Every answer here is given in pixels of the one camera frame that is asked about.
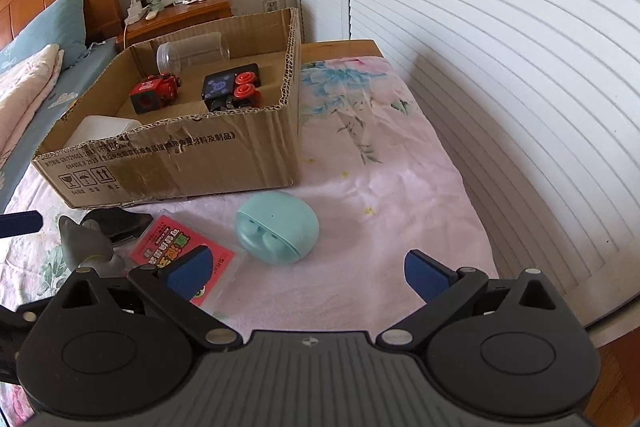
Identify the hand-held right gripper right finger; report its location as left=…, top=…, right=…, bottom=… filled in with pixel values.
left=377, top=249, right=571, bottom=353

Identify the blue pillow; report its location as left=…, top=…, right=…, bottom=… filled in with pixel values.
left=0, top=0, right=88, bottom=72

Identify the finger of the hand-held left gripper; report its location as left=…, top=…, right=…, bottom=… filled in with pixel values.
left=0, top=210, right=44, bottom=238
left=0, top=298, right=52, bottom=329

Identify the brown cardboard box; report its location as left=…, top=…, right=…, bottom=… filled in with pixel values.
left=31, top=7, right=303, bottom=209

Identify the grey shark toy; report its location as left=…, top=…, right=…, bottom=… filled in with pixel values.
left=57, top=214, right=126, bottom=278

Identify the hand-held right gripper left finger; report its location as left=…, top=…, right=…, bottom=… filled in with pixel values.
left=47, top=245, right=240, bottom=350

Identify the clear plastic jar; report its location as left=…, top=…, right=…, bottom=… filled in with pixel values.
left=156, top=32, right=231, bottom=75

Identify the red card box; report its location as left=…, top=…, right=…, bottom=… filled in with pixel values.
left=122, top=213, right=246, bottom=310

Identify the white plastic box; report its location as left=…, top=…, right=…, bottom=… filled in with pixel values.
left=67, top=115, right=143, bottom=148

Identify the wooden table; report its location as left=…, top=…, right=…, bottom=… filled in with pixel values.
left=299, top=39, right=386, bottom=60

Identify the dark brown object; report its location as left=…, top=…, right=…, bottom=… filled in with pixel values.
left=82, top=208, right=153, bottom=248

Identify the teal earbud case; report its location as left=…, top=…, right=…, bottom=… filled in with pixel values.
left=235, top=191, right=321, bottom=264

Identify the dark blue toy train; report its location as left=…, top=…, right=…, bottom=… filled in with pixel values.
left=201, top=63, right=262, bottom=112

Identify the pink floral quilt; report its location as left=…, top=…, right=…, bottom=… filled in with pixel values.
left=0, top=44, right=66, bottom=170

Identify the blue bedsheet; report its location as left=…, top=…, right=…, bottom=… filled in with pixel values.
left=0, top=42, right=123, bottom=208

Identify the red toy train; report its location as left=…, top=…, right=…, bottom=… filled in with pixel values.
left=129, top=74, right=182, bottom=114

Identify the pink floral tablecloth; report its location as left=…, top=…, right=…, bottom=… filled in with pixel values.
left=0, top=54, right=501, bottom=427

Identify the wooden nightstand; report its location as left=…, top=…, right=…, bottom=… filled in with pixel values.
left=122, top=0, right=233, bottom=51

